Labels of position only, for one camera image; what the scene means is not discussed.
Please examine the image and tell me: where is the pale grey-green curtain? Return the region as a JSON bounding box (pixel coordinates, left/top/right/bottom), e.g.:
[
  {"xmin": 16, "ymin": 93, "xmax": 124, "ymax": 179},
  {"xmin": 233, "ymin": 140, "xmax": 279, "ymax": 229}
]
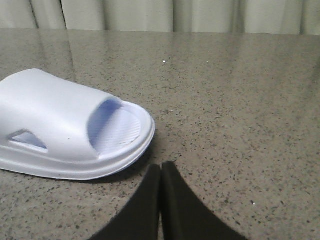
[{"xmin": 0, "ymin": 0, "xmax": 320, "ymax": 35}]

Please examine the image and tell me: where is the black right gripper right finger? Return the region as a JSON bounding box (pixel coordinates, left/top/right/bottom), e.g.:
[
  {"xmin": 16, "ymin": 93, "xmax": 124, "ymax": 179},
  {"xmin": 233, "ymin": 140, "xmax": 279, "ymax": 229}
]
[{"xmin": 161, "ymin": 161, "xmax": 245, "ymax": 240}]

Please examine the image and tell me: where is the light blue slipper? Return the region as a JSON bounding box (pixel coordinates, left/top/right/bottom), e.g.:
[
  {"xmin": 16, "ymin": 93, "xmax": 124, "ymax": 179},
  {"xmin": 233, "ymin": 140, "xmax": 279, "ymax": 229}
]
[{"xmin": 0, "ymin": 68, "xmax": 156, "ymax": 180}]

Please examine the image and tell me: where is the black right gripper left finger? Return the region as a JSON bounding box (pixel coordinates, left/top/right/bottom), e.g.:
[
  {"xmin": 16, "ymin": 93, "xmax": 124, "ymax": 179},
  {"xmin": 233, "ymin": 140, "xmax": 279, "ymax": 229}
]
[{"xmin": 91, "ymin": 164, "xmax": 161, "ymax": 240}]

